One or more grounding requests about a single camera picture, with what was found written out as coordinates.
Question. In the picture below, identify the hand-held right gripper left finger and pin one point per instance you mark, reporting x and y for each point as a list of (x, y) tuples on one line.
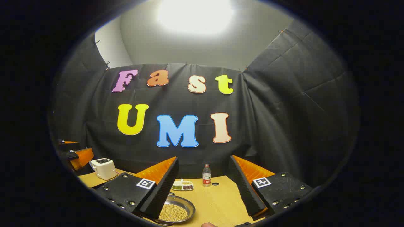
[(164, 189)]

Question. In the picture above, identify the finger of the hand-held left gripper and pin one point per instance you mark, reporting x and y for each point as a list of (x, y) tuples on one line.
[(69, 146), (82, 157)]

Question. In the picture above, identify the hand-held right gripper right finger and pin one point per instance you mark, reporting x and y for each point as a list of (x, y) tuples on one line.
[(244, 189)]

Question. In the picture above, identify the stainless steel pot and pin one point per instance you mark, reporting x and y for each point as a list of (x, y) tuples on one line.
[(185, 201)]

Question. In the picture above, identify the white divided plate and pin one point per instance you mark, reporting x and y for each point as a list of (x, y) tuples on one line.
[(181, 184)]

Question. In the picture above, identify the pile of dark red beans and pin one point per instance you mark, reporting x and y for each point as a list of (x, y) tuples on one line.
[(188, 187)]

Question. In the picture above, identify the white toaster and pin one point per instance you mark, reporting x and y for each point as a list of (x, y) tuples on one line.
[(104, 170)]

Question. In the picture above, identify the pile of soybeans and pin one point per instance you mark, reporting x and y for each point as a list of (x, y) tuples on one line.
[(173, 212)]

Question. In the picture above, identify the clear plastic water bottle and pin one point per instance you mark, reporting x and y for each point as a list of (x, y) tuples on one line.
[(206, 178)]

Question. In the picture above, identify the black backdrop cloth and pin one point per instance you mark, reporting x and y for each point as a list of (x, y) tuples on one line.
[(268, 110)]

